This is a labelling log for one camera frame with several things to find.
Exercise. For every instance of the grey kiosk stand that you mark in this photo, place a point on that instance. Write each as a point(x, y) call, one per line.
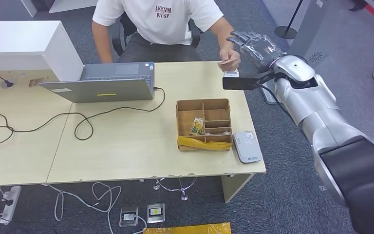
point(312, 32)

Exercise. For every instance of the white power strip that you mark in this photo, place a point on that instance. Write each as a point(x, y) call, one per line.
point(9, 205)

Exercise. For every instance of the floor socket yellow label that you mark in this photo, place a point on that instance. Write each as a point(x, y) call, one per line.
point(155, 212)

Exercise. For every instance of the chrome stool base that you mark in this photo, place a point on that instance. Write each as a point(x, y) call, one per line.
point(184, 195)

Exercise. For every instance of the grey card reader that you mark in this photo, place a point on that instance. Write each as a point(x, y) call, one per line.
point(247, 148)

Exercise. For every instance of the white desk partition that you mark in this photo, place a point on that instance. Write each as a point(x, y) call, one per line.
point(19, 42)

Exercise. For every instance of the beige desk side panel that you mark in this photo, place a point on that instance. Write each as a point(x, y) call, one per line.
point(235, 189)

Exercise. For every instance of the person's left forearm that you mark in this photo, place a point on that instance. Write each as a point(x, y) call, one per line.
point(222, 38)

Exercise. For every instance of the person's right forearm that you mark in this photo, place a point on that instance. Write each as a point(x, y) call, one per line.
point(104, 51)

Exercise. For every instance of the yellow plastic sheet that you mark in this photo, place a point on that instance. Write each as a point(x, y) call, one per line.
point(190, 229)

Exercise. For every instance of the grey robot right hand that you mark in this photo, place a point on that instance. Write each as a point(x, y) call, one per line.
point(258, 51)

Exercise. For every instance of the black office chair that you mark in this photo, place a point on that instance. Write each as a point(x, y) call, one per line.
point(127, 27)

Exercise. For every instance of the grey laptop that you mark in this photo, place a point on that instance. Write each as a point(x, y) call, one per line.
point(106, 92)

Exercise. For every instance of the person's left hand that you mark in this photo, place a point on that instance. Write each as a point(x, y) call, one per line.
point(230, 58)

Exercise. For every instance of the brown sticker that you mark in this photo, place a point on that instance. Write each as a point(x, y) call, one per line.
point(37, 82)

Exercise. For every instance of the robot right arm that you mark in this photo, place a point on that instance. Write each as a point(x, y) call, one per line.
point(316, 109)

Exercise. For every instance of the cardboard compartment box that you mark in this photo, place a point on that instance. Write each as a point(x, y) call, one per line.
point(188, 121)

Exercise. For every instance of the metal stanchion post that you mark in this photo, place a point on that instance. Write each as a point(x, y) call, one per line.
point(285, 32)

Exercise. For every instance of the open floor socket box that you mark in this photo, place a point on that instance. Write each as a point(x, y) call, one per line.
point(129, 217)

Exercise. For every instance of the black plug in grommet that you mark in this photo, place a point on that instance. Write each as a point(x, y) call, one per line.
point(8, 84)

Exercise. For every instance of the white card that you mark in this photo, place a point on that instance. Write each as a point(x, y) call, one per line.
point(219, 132)

